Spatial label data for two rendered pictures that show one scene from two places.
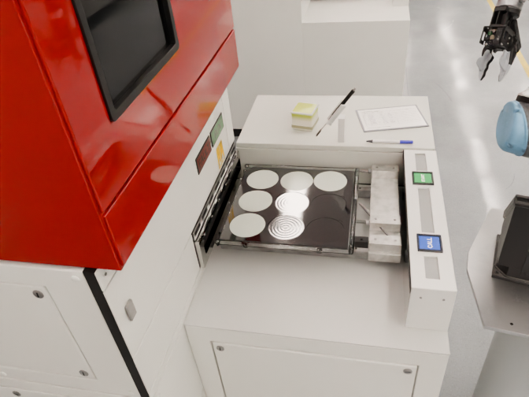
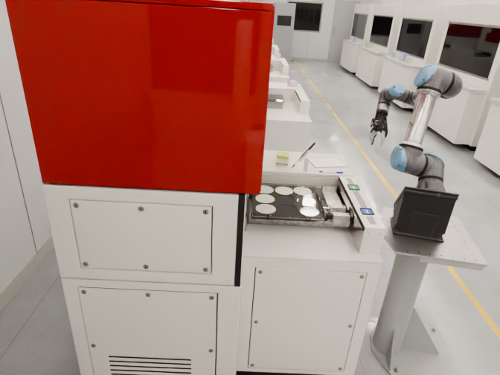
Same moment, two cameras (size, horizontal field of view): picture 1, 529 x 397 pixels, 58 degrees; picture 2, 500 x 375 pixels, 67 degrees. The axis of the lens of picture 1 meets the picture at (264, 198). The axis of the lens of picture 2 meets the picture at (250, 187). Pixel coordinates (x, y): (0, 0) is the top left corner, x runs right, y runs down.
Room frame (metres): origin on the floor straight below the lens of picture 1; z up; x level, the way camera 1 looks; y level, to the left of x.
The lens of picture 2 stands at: (-0.55, 0.60, 1.81)
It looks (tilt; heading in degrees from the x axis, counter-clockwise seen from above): 26 degrees down; 344
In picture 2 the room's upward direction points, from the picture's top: 4 degrees clockwise
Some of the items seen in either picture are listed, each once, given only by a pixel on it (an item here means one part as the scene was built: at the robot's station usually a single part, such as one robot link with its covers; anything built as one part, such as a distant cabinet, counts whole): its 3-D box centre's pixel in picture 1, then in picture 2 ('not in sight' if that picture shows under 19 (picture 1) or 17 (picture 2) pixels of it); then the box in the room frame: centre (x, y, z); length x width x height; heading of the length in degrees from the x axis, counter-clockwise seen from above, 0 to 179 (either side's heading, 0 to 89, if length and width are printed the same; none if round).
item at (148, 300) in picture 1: (190, 208); (242, 193); (0.95, 0.19, 1.02); 0.82 x 0.03 x 0.40; 165
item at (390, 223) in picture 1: (385, 223); (338, 208); (0.95, -0.32, 0.89); 0.08 x 0.03 x 0.03; 75
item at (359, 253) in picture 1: (307, 248); (297, 222); (0.95, -0.10, 0.84); 0.50 x 0.02 x 0.03; 75
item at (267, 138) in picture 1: (335, 136); (296, 172); (1.43, -0.27, 0.89); 0.62 x 0.35 x 0.14; 75
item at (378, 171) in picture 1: (385, 171); (329, 187); (1.19, -0.38, 0.89); 0.08 x 0.03 x 0.03; 75
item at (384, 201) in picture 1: (384, 213); (334, 206); (1.03, -0.34, 0.87); 0.36 x 0.08 x 0.03; 165
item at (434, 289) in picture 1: (422, 228); (356, 210); (0.92, -0.41, 0.89); 0.55 x 0.09 x 0.14; 165
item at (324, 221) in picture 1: (291, 203); (285, 199); (1.08, -0.08, 0.90); 0.34 x 0.34 x 0.01; 75
